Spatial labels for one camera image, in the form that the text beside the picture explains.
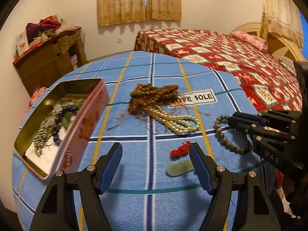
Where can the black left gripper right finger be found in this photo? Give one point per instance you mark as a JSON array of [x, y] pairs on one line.
[[254, 210]]

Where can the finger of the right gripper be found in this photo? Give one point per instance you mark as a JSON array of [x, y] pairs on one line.
[[239, 126], [249, 118]]

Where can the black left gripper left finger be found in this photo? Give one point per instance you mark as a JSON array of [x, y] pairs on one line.
[[56, 209]]

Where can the red tassel jade pendant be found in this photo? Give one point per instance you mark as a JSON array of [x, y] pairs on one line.
[[181, 163]]

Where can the red patterned bed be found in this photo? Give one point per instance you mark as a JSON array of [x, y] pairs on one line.
[[266, 81]]

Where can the white paper card in tin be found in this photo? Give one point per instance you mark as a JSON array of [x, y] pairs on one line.
[[45, 146]]

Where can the striped grey pillow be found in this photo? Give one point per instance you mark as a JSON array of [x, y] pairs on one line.
[[287, 64]]

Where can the pink pillow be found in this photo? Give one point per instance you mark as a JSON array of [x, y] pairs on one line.
[[257, 42]]

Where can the cream wooden headboard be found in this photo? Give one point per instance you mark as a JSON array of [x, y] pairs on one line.
[[277, 45]]

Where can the blue plaid table cloth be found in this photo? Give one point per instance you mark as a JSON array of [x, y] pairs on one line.
[[142, 196]]

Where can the pink metal tin box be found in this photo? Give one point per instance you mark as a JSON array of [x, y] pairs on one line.
[[50, 110]]

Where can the green jade bangle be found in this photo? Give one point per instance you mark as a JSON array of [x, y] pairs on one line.
[[69, 116]]

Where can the beige right curtain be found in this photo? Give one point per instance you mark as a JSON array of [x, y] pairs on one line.
[[282, 17]]

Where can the clothes pile on floor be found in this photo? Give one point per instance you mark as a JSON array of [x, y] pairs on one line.
[[38, 91]]

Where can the brown wooden desk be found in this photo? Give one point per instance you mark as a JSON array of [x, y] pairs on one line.
[[46, 62]]

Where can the beige window curtain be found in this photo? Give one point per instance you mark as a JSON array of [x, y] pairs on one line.
[[112, 12]]

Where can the white product box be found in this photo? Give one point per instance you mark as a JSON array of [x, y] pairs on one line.
[[22, 42]]

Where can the clothes pile on desk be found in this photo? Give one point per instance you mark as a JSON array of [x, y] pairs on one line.
[[48, 27]]

